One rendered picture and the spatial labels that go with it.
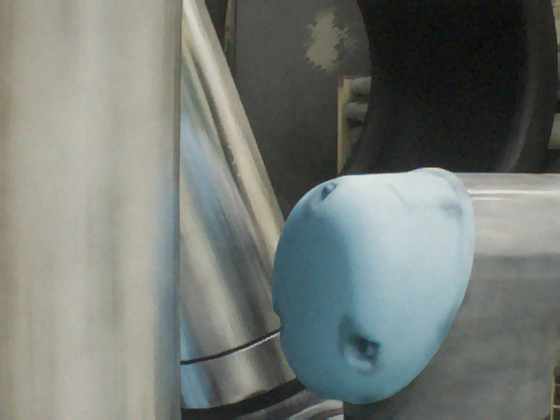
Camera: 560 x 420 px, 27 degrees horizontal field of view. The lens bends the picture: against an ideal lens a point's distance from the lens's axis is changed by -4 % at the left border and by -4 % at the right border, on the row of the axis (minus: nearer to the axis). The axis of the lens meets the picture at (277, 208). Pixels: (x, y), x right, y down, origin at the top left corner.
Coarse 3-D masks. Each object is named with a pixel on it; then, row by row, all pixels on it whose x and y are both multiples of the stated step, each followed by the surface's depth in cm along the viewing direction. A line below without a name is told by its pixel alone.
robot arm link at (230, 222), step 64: (192, 0) 47; (192, 64) 47; (192, 128) 47; (192, 192) 47; (256, 192) 49; (192, 256) 47; (256, 256) 48; (192, 320) 48; (256, 320) 48; (192, 384) 49; (256, 384) 49
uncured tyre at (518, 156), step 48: (384, 0) 160; (432, 0) 159; (480, 0) 152; (528, 0) 135; (384, 48) 161; (432, 48) 161; (480, 48) 154; (528, 48) 137; (384, 96) 161; (432, 96) 162; (480, 96) 155; (528, 96) 137; (384, 144) 161; (432, 144) 160; (480, 144) 153; (528, 144) 136
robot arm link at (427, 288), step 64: (320, 192) 40; (384, 192) 38; (448, 192) 39; (512, 192) 40; (320, 256) 39; (384, 256) 37; (448, 256) 37; (512, 256) 38; (320, 320) 39; (384, 320) 36; (448, 320) 37; (512, 320) 38; (320, 384) 39; (384, 384) 38; (448, 384) 38; (512, 384) 39
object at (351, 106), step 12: (348, 84) 187; (360, 84) 184; (348, 96) 187; (360, 96) 186; (348, 108) 185; (360, 108) 183; (348, 120) 187; (360, 120) 185; (348, 132) 187; (348, 144) 187; (348, 156) 186
